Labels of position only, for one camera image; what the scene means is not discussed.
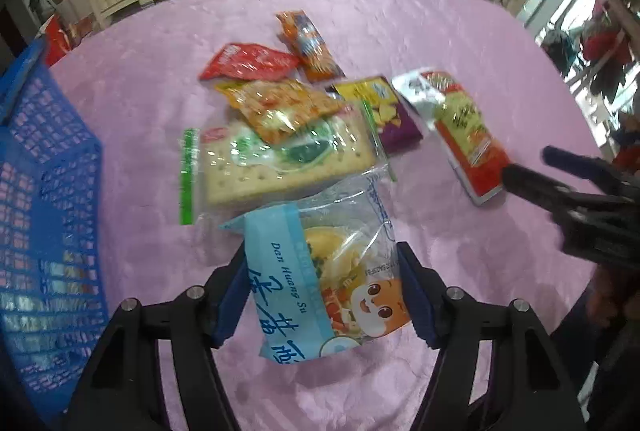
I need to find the person's right hand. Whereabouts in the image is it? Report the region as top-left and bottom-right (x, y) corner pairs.
(586, 263), (640, 328)

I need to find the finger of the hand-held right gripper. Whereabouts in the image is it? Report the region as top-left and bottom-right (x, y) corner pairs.
(501, 162), (573, 214)
(541, 145), (618, 186)

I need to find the blue cartoon snack packet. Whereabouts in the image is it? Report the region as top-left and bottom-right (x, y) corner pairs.
(220, 176), (413, 364)

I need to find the blue plastic basket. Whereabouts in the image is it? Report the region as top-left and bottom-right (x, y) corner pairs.
(0, 36), (112, 418)

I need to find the orange blue snack packet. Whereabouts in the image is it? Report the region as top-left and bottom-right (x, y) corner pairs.
(275, 10), (346, 82)

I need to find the red paper bag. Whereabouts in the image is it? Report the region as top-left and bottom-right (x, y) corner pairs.
(42, 16), (76, 64)

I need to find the purple yellow snack packet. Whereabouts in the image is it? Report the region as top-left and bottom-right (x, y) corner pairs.
(327, 75), (423, 156)

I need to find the red yellow silver-ended snack packet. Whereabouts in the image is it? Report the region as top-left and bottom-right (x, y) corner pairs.
(391, 70), (511, 206)

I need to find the pink tablecloth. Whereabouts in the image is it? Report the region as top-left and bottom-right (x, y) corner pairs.
(47, 0), (608, 431)

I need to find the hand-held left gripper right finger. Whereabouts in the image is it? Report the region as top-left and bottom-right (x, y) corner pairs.
(397, 241), (588, 431)

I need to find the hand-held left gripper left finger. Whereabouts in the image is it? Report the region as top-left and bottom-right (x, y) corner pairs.
(65, 241), (249, 431)

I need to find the orange yellow snack packet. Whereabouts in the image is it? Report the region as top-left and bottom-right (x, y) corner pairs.
(215, 78), (346, 144)

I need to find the clear green-edged cracker packet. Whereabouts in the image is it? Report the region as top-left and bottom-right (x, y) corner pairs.
(179, 103), (396, 227)

